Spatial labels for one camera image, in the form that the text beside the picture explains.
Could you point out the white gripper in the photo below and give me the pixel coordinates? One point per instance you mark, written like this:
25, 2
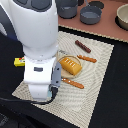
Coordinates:
37, 76

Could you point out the yellow butter box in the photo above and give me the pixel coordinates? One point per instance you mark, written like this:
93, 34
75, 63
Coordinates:
19, 61

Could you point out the orange bread loaf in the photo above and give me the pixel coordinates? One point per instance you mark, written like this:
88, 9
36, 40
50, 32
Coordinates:
70, 66

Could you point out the brown sausage stick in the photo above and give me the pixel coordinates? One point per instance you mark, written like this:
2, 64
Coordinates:
82, 46

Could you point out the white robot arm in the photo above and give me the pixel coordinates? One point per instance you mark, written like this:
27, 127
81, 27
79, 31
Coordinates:
35, 24

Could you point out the round wooden plate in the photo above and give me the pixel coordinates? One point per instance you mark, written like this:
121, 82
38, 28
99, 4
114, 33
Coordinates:
65, 73

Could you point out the beige woven placemat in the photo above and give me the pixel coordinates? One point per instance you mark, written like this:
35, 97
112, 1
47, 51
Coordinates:
73, 107

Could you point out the dark grey pot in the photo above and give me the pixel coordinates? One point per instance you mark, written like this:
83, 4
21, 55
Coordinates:
67, 8

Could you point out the dark grey pan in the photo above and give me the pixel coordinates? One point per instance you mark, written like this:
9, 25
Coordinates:
90, 14

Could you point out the pink tray mat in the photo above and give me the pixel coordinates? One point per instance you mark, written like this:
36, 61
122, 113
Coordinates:
106, 27

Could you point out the black pot lid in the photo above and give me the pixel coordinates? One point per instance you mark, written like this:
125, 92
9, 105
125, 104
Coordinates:
98, 4

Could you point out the beige bowl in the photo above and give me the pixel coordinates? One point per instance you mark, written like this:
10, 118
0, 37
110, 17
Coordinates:
122, 14

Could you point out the fork with wooden handle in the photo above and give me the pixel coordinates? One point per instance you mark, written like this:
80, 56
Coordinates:
73, 83

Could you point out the knife with wooden handle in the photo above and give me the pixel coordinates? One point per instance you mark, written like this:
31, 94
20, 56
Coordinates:
79, 56

